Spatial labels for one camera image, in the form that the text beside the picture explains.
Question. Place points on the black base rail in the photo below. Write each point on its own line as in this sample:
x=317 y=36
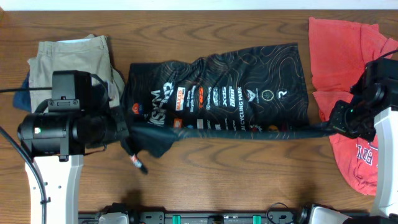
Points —
x=276 y=213

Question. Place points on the folded navy blue garment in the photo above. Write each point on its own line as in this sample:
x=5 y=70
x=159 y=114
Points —
x=21 y=99

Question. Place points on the folded khaki shorts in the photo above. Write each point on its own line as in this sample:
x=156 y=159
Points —
x=90 y=54

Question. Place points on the black cycling jersey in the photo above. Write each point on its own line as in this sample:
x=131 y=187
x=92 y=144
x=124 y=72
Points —
x=257 y=93

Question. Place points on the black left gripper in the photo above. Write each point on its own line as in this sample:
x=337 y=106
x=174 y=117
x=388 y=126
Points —
x=123 y=128

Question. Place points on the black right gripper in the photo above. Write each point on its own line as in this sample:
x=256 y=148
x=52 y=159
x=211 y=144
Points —
x=336 y=118

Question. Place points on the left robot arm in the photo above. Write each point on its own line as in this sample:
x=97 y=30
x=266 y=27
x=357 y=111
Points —
x=56 y=143

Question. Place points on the red printed t-shirt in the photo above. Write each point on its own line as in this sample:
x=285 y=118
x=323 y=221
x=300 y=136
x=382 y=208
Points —
x=339 y=51

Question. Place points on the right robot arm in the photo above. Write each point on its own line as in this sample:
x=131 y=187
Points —
x=377 y=90

